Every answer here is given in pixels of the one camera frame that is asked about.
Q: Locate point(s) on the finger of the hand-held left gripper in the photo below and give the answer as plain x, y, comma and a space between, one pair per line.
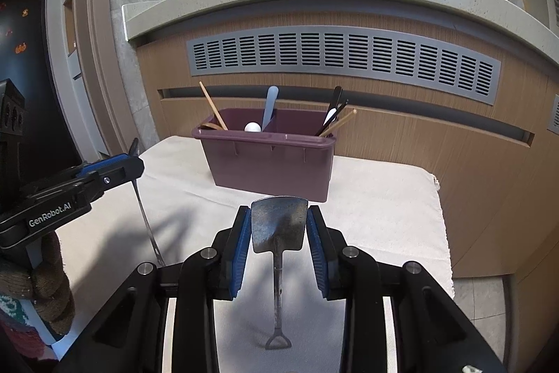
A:
122, 165
107, 180

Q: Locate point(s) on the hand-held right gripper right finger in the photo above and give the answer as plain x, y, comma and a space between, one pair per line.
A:
316, 250

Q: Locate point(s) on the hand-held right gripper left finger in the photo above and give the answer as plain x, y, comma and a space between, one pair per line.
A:
240, 250

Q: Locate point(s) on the shovel-shaped metal spoon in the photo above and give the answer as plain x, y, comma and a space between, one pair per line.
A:
279, 224

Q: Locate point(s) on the purple plastic utensil holder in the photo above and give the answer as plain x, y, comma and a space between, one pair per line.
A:
270, 167

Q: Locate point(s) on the wooden spoon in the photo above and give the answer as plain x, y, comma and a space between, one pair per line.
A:
209, 126

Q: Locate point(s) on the wooden chopstick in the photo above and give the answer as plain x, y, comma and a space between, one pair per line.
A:
212, 104
343, 120

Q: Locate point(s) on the metal spoon with white ball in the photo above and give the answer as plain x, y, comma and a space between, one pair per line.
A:
252, 127

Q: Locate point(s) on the white plastic spoon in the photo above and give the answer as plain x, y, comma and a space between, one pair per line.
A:
329, 115

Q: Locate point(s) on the person's left forearm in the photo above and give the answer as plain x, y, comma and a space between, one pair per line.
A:
17, 325

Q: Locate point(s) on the person's left hand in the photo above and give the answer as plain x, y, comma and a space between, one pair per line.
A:
52, 290

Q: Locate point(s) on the white tablecloth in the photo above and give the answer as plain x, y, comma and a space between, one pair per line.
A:
384, 224

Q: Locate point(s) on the black door with stickers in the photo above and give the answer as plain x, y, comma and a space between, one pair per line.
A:
30, 49

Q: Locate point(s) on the light blue spoon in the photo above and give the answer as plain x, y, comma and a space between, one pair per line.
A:
270, 102

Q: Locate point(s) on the wooden cabinet front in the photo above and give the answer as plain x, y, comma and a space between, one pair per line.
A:
436, 145

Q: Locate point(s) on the grey vent grille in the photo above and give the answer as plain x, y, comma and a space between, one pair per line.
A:
556, 111
493, 80

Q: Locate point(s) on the brown door frame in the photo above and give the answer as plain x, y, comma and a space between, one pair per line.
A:
96, 28

